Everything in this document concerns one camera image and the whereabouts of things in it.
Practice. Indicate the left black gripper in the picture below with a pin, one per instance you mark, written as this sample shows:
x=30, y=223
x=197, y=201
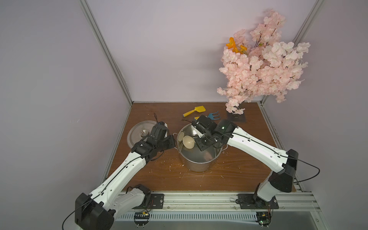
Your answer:
x=167, y=142

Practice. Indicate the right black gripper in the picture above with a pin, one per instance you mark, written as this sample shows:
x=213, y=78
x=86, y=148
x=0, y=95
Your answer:
x=204, y=139

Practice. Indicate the beige plastic ladle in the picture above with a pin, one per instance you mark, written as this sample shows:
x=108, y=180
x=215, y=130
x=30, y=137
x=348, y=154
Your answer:
x=189, y=142

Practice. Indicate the stainless steel pot lid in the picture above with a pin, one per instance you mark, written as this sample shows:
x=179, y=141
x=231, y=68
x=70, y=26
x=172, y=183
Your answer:
x=139, y=131

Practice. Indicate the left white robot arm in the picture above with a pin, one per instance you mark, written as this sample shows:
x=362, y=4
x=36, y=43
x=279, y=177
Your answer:
x=98, y=210

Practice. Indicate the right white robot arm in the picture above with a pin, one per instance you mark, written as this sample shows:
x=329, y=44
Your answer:
x=283, y=164

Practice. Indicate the blue yellow toy rake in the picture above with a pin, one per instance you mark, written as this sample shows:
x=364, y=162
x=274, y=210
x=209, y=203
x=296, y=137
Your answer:
x=213, y=116

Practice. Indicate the yellow toy shovel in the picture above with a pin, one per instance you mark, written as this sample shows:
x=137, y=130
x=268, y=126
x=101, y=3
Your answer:
x=199, y=109

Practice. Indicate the left circuit board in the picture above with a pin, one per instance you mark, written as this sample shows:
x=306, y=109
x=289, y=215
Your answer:
x=141, y=219

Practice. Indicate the circuit board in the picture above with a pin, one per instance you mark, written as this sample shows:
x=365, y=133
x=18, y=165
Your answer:
x=141, y=219
x=264, y=219

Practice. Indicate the pink artificial blossom tree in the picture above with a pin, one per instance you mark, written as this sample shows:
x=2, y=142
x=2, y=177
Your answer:
x=268, y=67

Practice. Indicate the right circuit board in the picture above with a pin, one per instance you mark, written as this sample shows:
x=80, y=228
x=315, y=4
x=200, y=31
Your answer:
x=264, y=219

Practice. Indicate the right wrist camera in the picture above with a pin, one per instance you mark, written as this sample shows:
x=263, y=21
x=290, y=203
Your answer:
x=204, y=126

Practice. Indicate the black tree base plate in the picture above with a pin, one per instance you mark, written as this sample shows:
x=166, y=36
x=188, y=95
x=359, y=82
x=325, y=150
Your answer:
x=236, y=117

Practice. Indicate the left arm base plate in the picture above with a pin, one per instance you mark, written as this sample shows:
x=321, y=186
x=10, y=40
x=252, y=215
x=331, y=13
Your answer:
x=152, y=201

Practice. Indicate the aluminium rail frame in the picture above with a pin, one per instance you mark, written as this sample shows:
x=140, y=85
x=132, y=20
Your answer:
x=221, y=206

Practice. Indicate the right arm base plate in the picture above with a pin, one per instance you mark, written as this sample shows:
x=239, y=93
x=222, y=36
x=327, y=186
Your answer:
x=247, y=201

